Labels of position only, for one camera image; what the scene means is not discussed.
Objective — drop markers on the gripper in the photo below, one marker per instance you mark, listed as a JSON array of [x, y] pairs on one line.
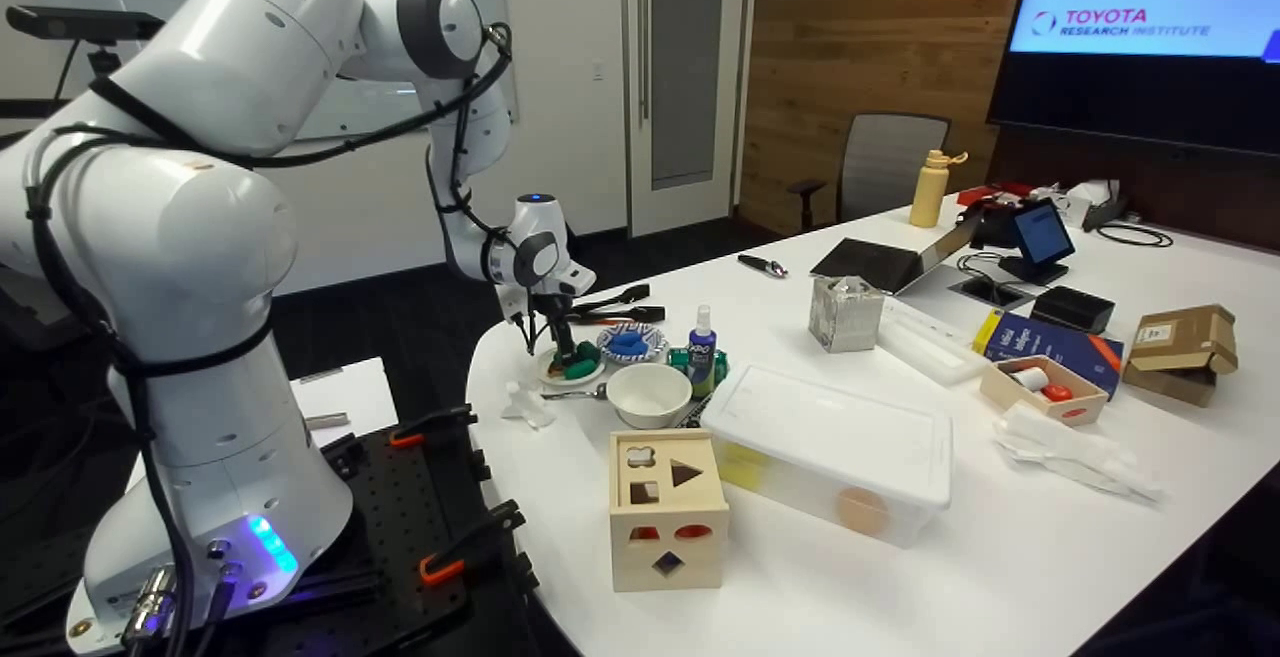
[[553, 307]]

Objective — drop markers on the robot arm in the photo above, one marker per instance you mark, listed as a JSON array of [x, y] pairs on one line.
[[190, 237]]

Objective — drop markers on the white plate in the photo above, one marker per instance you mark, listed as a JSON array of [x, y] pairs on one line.
[[548, 372]]

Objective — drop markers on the green object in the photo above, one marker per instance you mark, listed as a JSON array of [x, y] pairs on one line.
[[584, 365]]

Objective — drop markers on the blue object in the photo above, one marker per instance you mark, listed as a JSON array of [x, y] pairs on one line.
[[628, 344]]

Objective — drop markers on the blue patterned plate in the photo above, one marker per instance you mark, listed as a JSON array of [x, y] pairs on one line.
[[655, 337]]

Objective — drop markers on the white bowl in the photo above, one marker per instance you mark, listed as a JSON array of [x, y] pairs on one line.
[[648, 395]]

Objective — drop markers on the red object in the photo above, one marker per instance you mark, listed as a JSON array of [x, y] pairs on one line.
[[1056, 393]]

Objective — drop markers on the metal spoon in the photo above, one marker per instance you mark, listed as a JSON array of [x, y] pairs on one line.
[[575, 394]]

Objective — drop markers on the black and orange clamp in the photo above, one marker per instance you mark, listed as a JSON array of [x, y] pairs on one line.
[[470, 540], [430, 425]]

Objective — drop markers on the green roll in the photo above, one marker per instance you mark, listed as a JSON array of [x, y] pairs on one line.
[[722, 369]]

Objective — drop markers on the wooden shape sorter cube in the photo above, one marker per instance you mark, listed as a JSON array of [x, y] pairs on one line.
[[665, 527]]

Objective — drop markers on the black pen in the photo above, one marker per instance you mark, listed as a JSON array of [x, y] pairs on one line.
[[762, 265]]

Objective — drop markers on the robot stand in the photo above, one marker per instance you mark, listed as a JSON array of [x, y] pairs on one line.
[[400, 527]]

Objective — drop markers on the white door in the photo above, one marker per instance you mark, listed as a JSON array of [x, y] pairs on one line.
[[685, 87]]

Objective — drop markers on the clear box with white lid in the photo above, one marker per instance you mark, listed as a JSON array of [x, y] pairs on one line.
[[830, 427]]

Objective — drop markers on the silver tissue box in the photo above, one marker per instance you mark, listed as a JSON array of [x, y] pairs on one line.
[[845, 317]]

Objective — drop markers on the grey laptop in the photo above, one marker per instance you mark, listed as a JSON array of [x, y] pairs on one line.
[[870, 262]]

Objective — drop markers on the orange ball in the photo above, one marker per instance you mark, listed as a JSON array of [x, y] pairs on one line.
[[862, 512]]

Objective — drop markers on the long white tray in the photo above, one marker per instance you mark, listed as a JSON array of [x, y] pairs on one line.
[[930, 347]]

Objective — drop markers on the grey office chair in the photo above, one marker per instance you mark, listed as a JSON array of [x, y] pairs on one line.
[[890, 162]]

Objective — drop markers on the yellow bottle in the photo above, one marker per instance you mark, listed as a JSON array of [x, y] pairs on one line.
[[930, 192]]

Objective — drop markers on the white roll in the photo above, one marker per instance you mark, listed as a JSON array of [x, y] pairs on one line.
[[1030, 378]]

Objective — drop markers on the small wooden tray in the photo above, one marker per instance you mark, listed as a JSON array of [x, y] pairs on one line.
[[1040, 409]]

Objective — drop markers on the blue book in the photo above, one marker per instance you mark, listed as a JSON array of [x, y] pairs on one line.
[[1050, 342]]

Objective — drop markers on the small touch screen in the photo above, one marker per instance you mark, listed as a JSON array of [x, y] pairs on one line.
[[1040, 237]]

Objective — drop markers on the black box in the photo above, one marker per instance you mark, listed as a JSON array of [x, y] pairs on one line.
[[1072, 309]]

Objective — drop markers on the white plastic bag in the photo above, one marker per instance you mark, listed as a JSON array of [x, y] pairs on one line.
[[1070, 447]]

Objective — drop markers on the cardboard box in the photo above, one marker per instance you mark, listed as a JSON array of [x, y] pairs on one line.
[[1180, 347]]

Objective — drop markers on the camera on mount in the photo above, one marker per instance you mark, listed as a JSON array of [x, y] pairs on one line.
[[80, 23]]

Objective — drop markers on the large wall screen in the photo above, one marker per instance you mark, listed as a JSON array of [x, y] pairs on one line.
[[1140, 87]]

